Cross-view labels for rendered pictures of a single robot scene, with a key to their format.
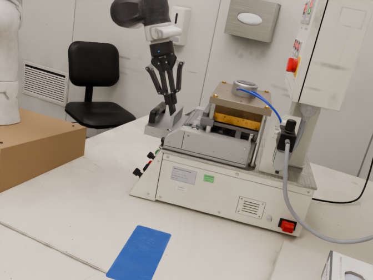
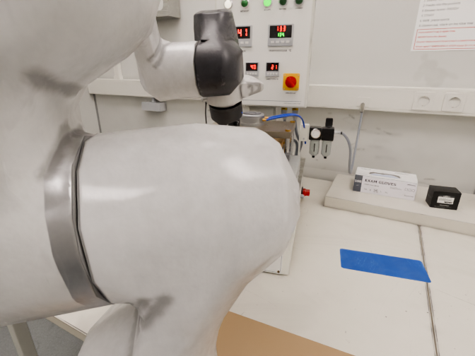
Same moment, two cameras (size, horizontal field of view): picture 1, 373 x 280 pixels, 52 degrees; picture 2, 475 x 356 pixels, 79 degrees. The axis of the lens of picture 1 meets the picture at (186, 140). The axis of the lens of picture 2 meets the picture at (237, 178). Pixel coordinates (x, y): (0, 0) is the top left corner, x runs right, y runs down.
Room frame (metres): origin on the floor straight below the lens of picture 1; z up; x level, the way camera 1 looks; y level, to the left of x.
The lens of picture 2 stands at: (1.12, 0.80, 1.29)
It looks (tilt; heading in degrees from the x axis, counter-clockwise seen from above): 21 degrees down; 278
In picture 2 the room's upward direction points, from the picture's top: straight up
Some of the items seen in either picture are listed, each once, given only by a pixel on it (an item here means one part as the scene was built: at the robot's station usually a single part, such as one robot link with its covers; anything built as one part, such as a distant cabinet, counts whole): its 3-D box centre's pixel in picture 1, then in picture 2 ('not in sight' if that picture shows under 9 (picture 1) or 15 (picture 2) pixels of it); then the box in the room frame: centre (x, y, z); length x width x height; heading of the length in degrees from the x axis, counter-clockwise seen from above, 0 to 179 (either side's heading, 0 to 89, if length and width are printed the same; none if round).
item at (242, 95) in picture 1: (251, 105); (259, 131); (1.18, -0.18, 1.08); 0.31 x 0.24 x 0.13; 173
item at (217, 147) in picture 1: (204, 144); (289, 177); (1.08, -0.06, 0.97); 0.26 x 0.05 x 0.07; 83
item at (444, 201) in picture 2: not in sight; (442, 197); (0.50, -0.28, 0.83); 0.09 x 0.06 x 0.07; 171
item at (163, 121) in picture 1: (196, 126); not in sight; (1.22, -0.02, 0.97); 0.30 x 0.22 x 0.08; 83
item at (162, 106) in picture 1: (157, 111); not in sight; (1.24, 0.11, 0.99); 0.15 x 0.02 x 0.04; 173
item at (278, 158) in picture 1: (281, 143); (319, 138); (0.97, -0.25, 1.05); 0.15 x 0.05 x 0.15; 173
